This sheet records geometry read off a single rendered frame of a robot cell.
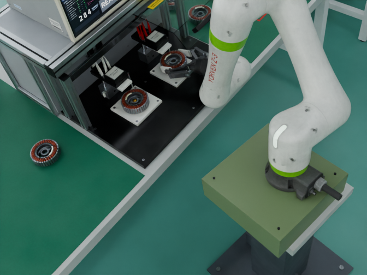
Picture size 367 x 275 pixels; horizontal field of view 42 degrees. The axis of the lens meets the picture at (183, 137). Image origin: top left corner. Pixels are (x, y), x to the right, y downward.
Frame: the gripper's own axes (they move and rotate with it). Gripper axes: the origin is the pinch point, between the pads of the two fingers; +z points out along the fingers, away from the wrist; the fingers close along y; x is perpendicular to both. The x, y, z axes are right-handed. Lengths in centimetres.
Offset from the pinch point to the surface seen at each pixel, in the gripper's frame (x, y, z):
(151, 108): 6.2, 22.4, -4.4
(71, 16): -41, 30, -1
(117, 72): -11.6, 23.4, 3.4
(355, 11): 65, -138, 3
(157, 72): 2.3, 5.9, 5.8
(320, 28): 44, -90, -7
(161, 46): -7.5, 0.8, 2.2
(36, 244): 11, 89, -8
